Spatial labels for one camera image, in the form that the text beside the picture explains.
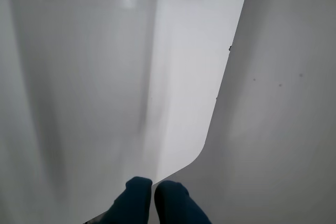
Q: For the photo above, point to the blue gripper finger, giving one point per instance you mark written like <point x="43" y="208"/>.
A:
<point x="173" y="203"/>
<point x="136" y="200"/>

